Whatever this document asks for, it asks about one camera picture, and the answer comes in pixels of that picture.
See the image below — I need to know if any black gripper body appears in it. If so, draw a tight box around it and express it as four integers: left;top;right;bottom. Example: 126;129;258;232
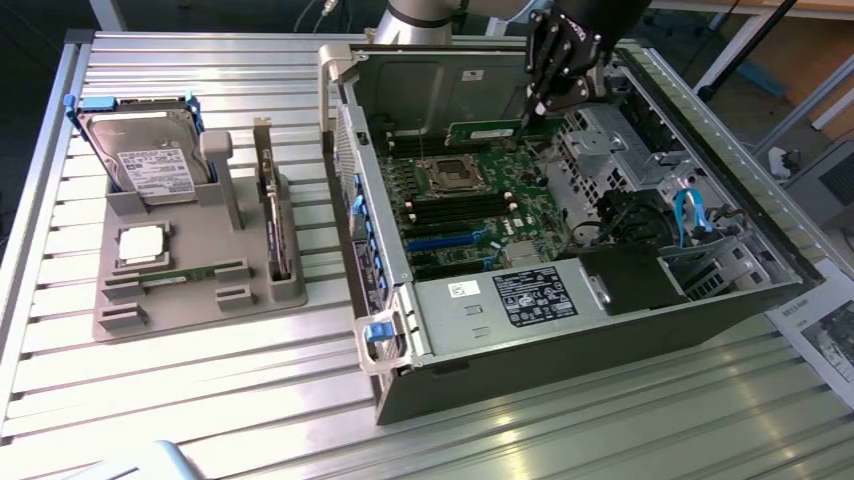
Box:
522;3;619;115

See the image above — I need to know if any green RAM stick white label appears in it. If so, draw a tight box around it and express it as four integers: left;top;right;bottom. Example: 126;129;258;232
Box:
444;119;525;148

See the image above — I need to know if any black RAM slot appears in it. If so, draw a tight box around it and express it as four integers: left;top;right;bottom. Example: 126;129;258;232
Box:
405;189;506;208
413;205;516;225
410;199;512;219
408;194;509;213

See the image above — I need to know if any green motherboard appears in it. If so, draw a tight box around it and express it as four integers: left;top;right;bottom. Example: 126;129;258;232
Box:
374;119;576;284

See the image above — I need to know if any silver metal drive cage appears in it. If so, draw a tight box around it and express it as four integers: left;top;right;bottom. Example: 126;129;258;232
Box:
550;106;709;247

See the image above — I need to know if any CPU socket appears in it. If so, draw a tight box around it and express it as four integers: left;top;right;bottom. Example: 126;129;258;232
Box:
414;154;486;198

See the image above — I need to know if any black stand pole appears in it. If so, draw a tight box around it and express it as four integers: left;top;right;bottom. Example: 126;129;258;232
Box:
695;0;787;99

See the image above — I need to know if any silver chipset heat sink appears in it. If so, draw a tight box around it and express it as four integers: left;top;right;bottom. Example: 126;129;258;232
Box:
500;244;542;267

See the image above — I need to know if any blue expansion slot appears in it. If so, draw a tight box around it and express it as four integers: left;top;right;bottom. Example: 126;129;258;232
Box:
405;230;486;254

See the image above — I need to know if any black expansion slot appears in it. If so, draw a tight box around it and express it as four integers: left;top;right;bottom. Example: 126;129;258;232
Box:
414;261;500;282
410;248;493;270

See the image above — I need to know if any black plastic shroud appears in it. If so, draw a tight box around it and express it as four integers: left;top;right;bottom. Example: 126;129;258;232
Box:
577;246;692;317

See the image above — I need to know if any white power strip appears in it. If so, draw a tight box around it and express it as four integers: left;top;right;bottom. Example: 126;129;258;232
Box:
765;146;803;178

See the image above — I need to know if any silver power supply unit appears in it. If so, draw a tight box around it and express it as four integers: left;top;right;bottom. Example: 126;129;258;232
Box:
410;257;613;360

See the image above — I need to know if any silver disk bay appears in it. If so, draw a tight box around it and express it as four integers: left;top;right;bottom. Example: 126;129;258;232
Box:
655;233;803;302

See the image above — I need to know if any graphics card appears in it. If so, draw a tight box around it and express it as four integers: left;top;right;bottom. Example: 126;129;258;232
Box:
252;115;296;282

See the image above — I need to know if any grey box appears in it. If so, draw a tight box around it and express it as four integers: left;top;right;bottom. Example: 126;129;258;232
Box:
781;141;854;222

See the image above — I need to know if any black open PC case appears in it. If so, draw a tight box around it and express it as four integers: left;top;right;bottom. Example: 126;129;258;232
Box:
317;41;824;427

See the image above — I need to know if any blue disk caddy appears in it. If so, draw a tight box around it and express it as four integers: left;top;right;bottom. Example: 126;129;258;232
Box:
61;90;222;187

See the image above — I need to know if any silver hard disk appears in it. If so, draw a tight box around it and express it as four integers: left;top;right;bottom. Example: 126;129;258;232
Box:
74;110;202;207

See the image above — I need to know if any printed paper sheet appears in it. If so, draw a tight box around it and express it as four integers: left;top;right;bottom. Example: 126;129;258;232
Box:
761;256;854;390

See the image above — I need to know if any grey parts rack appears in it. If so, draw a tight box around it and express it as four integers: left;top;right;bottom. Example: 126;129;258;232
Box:
91;130;310;344

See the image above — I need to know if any silver CPU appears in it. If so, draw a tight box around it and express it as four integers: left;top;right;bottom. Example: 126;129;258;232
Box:
117;230;169;264

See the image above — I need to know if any grey blue chair back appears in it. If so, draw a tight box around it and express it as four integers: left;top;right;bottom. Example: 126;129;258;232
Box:
77;439;205;480

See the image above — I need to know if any black wire bundle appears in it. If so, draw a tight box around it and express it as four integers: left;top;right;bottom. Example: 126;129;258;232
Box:
584;191;676;250

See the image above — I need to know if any blue wire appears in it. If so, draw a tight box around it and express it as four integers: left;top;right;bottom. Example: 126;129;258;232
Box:
671;188;713;250

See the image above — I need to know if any grey hanging cable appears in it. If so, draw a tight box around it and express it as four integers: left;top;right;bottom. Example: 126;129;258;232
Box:
294;0;336;32

